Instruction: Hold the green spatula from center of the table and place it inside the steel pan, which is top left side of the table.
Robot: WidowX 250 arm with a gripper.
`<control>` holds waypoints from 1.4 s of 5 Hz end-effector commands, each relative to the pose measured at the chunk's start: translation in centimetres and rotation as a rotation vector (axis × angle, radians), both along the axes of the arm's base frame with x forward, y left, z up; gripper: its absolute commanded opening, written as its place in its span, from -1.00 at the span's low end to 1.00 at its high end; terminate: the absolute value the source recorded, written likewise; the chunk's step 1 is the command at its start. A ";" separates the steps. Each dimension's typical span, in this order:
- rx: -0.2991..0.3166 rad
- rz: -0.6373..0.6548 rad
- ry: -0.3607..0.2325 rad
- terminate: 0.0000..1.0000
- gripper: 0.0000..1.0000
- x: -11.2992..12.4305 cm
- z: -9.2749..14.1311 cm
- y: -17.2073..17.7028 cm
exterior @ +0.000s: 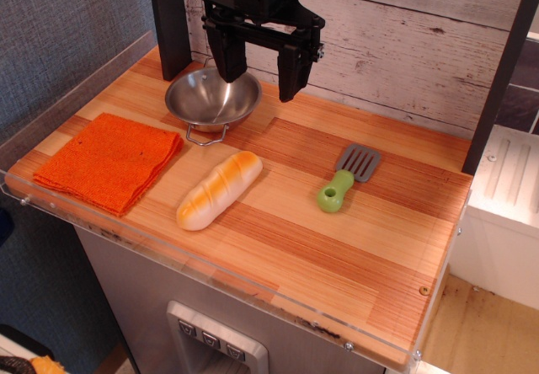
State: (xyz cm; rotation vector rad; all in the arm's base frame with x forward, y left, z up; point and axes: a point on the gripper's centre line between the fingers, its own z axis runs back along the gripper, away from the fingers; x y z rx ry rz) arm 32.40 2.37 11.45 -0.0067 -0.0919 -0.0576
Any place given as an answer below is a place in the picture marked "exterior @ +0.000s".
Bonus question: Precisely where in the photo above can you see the grey toy fridge cabinet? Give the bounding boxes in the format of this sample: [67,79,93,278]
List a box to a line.
[76,228,385,373]

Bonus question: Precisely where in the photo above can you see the white toy sink unit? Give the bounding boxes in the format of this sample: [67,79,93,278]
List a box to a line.
[449,126,538,308]

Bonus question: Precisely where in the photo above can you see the steel pan with handles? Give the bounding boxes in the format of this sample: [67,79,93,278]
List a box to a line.
[165,67,262,147]

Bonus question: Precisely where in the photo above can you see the silver dispenser panel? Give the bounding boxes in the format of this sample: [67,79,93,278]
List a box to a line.
[167,301,270,373]

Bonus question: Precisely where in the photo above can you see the orange folded cloth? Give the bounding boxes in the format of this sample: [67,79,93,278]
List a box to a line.
[33,113,184,216]

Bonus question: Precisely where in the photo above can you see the orange object bottom left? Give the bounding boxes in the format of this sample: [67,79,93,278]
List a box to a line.
[29,355,67,374]

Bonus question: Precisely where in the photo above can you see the toy bread loaf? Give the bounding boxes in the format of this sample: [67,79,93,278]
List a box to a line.
[176,151,263,231]

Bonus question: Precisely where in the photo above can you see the dark shelf post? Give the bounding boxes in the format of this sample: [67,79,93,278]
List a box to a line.
[152,0,192,81]
[462,0,538,175]

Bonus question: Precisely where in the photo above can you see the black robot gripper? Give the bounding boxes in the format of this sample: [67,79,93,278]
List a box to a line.
[201,0,325,103]

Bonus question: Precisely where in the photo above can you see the clear acrylic edge guard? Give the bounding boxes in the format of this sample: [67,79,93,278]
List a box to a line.
[1,36,472,371]

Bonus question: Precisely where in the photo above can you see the dark right shelf post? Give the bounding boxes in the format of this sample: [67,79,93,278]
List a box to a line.
[462,0,538,175]

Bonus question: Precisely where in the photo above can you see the green handled grey spatula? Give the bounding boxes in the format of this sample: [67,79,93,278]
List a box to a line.
[317,143,382,213]

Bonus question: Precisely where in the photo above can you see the dark left shelf post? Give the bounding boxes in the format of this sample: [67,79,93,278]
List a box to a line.
[152,0,192,81]

